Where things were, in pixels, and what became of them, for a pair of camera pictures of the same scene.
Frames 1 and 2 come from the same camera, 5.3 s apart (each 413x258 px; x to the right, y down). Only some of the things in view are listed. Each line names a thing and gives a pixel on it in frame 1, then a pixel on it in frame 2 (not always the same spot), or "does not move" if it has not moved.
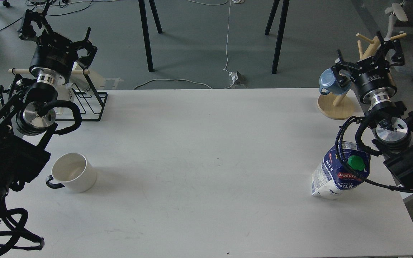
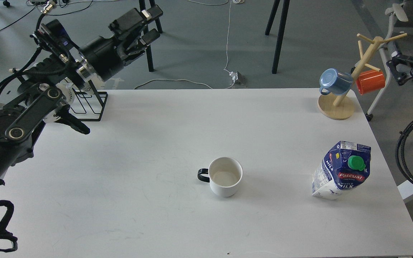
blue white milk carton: x=329 y=177 does not move
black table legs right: x=283 y=20 does not move
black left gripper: x=54 y=55 to x=104 y=55
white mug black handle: x=74 y=171 to x=224 y=174
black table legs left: x=145 y=30 does not move
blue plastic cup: x=328 y=84 does not move
